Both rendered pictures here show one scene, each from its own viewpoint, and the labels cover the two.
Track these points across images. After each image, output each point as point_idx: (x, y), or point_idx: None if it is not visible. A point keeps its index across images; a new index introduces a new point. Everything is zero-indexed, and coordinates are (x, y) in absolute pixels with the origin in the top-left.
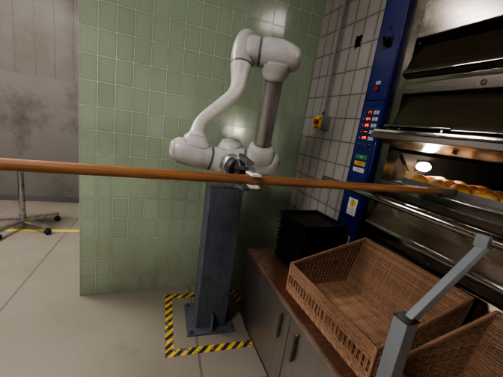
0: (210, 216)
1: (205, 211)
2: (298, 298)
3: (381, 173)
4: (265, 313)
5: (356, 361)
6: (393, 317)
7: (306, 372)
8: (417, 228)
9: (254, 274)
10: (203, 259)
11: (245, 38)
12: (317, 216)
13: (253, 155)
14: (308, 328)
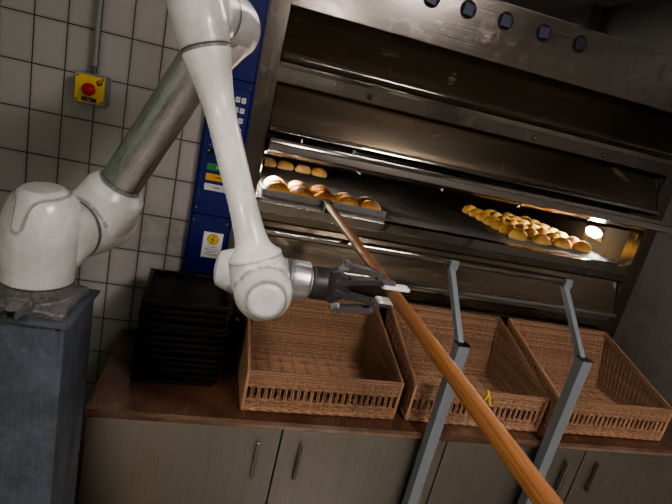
0: (61, 397)
1: (6, 398)
2: (276, 406)
3: (254, 191)
4: (201, 470)
5: (382, 408)
6: (458, 348)
7: (325, 466)
8: (313, 252)
9: (139, 438)
10: (51, 501)
11: None
12: (175, 280)
13: (121, 218)
14: (320, 423)
